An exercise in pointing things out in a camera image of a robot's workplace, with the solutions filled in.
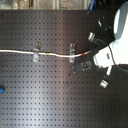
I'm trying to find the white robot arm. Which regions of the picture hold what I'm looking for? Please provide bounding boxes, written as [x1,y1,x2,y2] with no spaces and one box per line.
[74,2,128,73]

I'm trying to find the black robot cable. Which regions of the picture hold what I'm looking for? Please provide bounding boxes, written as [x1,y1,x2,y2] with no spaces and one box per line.
[107,44,128,75]

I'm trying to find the left metal cable clip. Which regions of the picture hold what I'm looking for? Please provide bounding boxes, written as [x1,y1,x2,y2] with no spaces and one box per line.
[33,42,41,63]

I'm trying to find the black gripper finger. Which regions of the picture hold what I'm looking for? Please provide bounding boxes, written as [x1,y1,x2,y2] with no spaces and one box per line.
[73,61,92,73]

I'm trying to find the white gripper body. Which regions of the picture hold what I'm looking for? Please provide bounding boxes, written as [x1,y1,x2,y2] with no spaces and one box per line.
[92,46,116,69]

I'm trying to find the silver black connector piece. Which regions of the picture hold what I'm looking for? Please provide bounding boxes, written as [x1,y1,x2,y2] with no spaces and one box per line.
[99,65,113,89]

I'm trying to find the blue pole at top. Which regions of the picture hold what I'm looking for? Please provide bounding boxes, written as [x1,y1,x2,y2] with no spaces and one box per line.
[88,0,93,11]

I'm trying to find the metal cable clip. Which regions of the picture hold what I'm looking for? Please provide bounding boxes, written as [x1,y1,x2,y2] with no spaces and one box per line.
[33,42,41,63]
[69,43,75,63]

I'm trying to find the black bracket at top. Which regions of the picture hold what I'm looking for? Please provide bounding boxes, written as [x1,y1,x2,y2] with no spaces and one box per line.
[98,17,112,32]

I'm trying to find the blue object at left edge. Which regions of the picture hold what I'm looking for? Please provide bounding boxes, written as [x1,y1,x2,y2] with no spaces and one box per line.
[0,85,5,94]

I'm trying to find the black clamp with green tip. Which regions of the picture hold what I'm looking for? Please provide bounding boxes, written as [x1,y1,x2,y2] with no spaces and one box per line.
[88,32,108,46]

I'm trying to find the white cable with coloured marks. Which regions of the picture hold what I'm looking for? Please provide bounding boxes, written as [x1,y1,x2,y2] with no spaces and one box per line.
[0,49,101,60]

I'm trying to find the black perforated breadboard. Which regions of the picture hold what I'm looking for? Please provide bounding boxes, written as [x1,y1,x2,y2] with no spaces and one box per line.
[0,10,128,128]

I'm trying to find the right metal cable clip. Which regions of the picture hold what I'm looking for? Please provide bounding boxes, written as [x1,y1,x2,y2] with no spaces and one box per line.
[69,43,75,63]

